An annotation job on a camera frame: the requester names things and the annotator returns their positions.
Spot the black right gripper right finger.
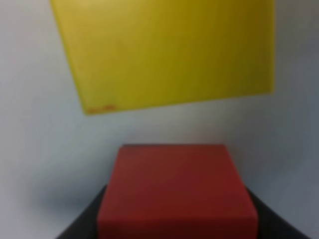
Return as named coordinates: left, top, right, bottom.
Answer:
left=246, top=187, right=310, bottom=239

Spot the yellow block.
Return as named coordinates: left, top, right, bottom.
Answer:
left=51, top=0, right=275, bottom=115

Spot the red block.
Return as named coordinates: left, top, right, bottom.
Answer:
left=97, top=144, right=258, bottom=239

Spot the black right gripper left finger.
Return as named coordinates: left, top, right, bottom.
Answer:
left=57, top=185, right=107, bottom=239

